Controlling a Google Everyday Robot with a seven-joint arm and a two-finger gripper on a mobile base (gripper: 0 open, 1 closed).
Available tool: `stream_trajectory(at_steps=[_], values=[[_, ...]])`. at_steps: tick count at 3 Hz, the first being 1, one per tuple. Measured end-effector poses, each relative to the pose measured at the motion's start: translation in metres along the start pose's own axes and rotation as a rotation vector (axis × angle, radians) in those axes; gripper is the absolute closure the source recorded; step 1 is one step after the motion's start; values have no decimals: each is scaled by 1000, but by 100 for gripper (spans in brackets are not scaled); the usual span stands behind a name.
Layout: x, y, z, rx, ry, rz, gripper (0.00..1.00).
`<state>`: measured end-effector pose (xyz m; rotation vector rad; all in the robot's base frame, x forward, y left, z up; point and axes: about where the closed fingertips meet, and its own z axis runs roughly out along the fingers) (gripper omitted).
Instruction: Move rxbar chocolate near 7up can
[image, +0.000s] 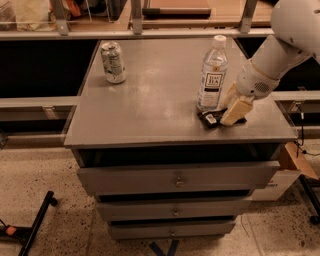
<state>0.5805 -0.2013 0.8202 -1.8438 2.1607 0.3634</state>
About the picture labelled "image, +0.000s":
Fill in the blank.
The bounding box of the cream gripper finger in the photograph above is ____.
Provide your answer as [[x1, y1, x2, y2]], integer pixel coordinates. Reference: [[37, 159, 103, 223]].
[[220, 99, 253, 126], [221, 82, 238, 109]]

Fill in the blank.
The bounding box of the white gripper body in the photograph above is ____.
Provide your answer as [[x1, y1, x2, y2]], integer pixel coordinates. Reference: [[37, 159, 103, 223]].
[[236, 60, 280, 99]]

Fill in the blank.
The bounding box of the black rxbar chocolate wrapper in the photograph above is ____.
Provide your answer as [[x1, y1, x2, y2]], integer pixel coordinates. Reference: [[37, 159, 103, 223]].
[[197, 108, 248, 130]]

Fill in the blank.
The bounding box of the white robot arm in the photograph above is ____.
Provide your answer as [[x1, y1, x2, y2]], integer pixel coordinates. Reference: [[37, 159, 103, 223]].
[[220, 0, 320, 126]]

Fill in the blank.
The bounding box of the white green 7up can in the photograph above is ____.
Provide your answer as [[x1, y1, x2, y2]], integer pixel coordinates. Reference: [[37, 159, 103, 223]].
[[101, 41, 126, 84]]

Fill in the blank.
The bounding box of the clear tea bottle white cap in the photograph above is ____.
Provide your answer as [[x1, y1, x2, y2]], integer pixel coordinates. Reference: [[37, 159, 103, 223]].
[[197, 35, 228, 110]]

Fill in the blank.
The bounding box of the cardboard box white side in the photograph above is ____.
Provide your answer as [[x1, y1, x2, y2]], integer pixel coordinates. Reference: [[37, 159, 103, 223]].
[[250, 141, 320, 202]]

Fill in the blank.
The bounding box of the middle grey drawer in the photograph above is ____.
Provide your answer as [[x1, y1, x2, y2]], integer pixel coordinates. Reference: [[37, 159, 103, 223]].
[[97, 197, 252, 222]]

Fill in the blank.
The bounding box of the grey drawer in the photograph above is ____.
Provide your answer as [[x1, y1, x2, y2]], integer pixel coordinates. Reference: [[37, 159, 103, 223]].
[[97, 197, 252, 222], [109, 220, 235, 240], [77, 161, 280, 195]]

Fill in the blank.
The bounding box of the grey drawer cabinet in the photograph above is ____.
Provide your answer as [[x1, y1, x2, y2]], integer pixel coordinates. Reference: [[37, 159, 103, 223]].
[[64, 39, 296, 228]]

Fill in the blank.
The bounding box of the top grey drawer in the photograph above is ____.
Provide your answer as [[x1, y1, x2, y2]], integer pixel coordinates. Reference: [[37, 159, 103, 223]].
[[77, 161, 280, 195]]

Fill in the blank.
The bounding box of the black stand leg right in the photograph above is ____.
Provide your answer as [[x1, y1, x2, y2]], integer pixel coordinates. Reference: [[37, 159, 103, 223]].
[[299, 175, 320, 225]]

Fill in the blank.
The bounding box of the bottom grey drawer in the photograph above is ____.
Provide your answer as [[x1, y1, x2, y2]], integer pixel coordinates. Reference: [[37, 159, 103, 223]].
[[109, 220, 235, 240]]

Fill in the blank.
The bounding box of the black stand leg with wheel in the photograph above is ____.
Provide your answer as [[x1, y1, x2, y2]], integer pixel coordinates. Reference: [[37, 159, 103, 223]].
[[0, 190, 59, 256]]

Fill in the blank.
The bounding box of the metal rail frame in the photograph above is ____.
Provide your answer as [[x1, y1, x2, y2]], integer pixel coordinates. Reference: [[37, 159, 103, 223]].
[[0, 0, 274, 41]]

